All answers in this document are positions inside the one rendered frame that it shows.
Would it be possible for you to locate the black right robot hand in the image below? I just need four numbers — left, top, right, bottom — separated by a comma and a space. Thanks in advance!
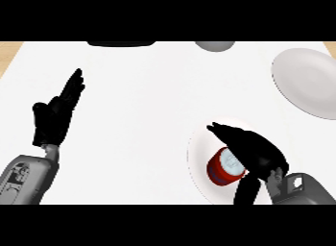
205, 121, 290, 206

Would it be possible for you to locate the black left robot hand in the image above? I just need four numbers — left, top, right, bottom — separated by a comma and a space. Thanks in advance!
31, 67, 87, 148

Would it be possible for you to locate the red can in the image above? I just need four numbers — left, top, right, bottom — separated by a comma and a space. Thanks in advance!
205, 146, 247, 187

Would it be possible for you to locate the white plate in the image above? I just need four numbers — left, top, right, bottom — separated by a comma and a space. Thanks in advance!
186, 116, 299, 206

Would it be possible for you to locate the grey plate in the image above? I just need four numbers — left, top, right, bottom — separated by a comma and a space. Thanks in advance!
271, 47, 336, 121

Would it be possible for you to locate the black flat object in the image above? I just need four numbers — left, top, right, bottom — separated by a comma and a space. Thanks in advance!
85, 40, 158, 48

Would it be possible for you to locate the grey round object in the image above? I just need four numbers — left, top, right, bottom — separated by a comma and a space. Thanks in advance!
194, 40, 237, 53

